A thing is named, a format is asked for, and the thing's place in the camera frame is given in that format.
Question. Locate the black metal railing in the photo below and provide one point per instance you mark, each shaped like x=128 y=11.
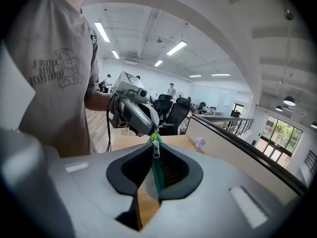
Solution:
x=235 y=125

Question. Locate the large glass window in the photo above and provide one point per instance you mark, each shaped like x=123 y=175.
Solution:
x=280 y=140

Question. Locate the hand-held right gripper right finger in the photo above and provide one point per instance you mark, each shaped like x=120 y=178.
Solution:
x=218 y=195

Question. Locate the lilac hourglass-shaped ornament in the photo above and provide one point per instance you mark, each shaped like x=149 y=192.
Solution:
x=200 y=143

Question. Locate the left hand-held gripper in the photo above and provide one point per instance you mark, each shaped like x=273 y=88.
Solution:
x=128 y=85

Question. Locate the person's left hand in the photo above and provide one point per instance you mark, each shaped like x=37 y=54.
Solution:
x=118 y=106

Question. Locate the person's left forearm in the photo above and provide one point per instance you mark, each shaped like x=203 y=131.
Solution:
x=97 y=101

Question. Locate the frosted glass office partition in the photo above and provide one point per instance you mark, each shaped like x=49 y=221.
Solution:
x=213 y=100

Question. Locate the black pendant lamp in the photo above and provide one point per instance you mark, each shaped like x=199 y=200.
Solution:
x=314 y=125
x=289 y=101
x=278 y=108

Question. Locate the white partition with black rail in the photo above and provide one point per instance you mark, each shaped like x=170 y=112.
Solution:
x=223 y=152

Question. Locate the person's beige printed shirt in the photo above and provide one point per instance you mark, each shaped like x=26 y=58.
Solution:
x=54 y=71

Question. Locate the ceiling strip light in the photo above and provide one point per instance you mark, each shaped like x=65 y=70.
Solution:
x=158 y=63
x=221 y=74
x=176 y=48
x=195 y=76
x=102 y=31
x=115 y=54

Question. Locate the light blue cloth pouch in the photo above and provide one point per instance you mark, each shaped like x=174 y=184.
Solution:
x=158 y=180

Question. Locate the standing fan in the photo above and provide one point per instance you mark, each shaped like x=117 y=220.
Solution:
x=180 y=95

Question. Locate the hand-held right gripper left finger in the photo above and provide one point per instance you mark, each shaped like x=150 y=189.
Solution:
x=99 y=182

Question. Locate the black office chair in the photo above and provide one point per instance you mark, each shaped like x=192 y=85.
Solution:
x=177 y=115
x=162 y=108

